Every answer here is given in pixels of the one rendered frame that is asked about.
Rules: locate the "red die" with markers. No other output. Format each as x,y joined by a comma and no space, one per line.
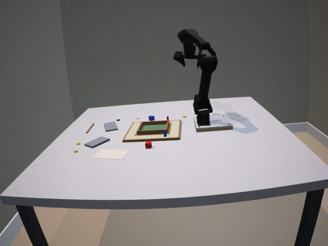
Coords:
148,145

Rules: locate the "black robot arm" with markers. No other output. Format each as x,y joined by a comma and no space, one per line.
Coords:
208,64

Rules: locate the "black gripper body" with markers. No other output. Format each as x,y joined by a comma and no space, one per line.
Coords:
188,54

